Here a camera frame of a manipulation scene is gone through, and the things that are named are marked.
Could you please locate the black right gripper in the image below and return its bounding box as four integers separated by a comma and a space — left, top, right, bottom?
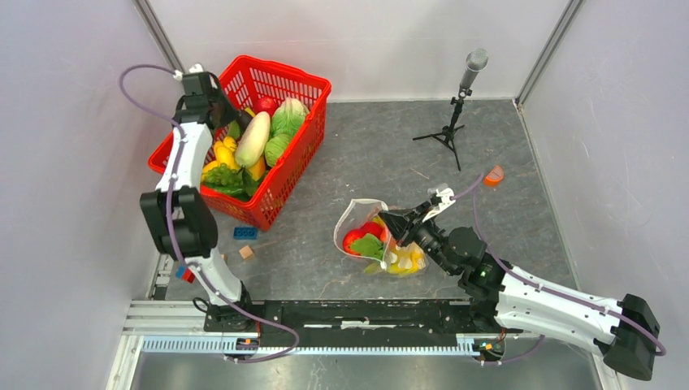
378, 201, 457, 275

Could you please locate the red apple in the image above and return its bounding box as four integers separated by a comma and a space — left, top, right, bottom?
342, 228, 367, 256

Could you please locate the yellow banana bunch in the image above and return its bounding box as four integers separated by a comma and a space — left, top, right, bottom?
362, 216, 428, 276

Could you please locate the orange carrot with leaves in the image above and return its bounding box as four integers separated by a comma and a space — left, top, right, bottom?
353, 221, 388, 261

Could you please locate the clear polka dot zip bag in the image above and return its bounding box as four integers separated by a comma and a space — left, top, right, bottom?
332, 198, 429, 278

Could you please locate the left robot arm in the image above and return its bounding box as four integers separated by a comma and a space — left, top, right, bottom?
140, 67, 255, 332

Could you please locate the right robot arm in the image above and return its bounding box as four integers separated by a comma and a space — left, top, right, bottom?
379, 202, 662, 381

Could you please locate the yellow bell pepper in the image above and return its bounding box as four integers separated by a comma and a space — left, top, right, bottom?
201, 136, 267, 183

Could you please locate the white radish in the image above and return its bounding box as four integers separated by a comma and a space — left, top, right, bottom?
234, 111, 271, 167

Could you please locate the red tomato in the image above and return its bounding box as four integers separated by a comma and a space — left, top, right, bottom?
252, 96, 280, 116

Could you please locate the round green cabbage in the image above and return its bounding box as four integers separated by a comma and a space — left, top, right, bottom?
264, 133, 292, 167

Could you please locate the napa cabbage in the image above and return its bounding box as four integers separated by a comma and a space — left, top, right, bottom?
270, 97, 310, 137

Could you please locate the green leafy lettuce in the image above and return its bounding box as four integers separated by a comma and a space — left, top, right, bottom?
201, 164, 262, 202

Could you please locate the black microphone tripod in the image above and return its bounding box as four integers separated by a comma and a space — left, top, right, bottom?
412, 87, 473, 171

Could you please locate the orange small block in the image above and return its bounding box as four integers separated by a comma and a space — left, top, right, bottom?
483, 165, 505, 187

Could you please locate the blue lego brick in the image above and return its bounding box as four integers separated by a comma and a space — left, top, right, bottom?
232, 226, 258, 241

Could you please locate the light wooden cube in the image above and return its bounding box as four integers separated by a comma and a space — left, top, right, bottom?
238, 245, 255, 261

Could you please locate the red lego brick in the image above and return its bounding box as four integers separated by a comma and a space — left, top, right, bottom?
175, 266, 196, 284

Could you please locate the silver microphone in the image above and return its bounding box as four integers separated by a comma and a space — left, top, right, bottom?
460, 48, 488, 89

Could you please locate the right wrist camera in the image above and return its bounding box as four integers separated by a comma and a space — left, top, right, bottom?
422, 183, 456, 222

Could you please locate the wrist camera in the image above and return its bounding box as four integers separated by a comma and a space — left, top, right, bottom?
422, 183, 456, 222
188, 63, 205, 74

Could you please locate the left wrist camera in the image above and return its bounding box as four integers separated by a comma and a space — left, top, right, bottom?
188, 63, 205, 74

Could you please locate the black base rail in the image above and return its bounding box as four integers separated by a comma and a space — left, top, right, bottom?
204, 299, 502, 349

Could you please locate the aluminium frame rail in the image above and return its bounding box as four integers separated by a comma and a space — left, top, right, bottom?
105, 253, 628, 390

